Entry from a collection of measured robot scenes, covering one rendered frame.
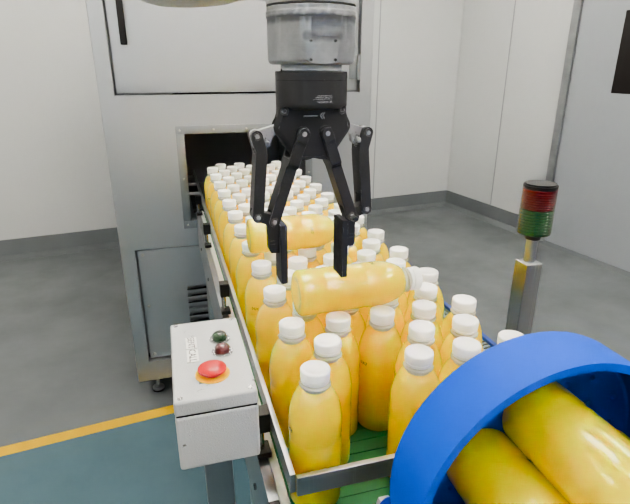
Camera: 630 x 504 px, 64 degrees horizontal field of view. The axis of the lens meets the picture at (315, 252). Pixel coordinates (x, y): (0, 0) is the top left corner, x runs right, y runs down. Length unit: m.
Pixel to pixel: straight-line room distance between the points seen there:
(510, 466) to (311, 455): 0.29
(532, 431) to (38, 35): 4.34
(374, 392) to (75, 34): 4.02
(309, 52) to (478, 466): 0.41
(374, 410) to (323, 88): 0.54
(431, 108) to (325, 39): 5.11
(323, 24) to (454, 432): 0.38
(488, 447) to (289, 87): 0.39
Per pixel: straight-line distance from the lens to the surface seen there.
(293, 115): 0.55
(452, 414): 0.47
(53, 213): 4.69
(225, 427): 0.67
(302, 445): 0.70
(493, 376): 0.48
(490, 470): 0.51
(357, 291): 0.78
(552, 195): 1.05
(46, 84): 4.54
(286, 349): 0.77
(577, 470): 0.48
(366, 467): 0.73
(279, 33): 0.53
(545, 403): 0.51
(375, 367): 0.82
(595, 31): 4.60
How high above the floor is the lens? 1.47
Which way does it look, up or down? 20 degrees down
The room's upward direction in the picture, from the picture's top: straight up
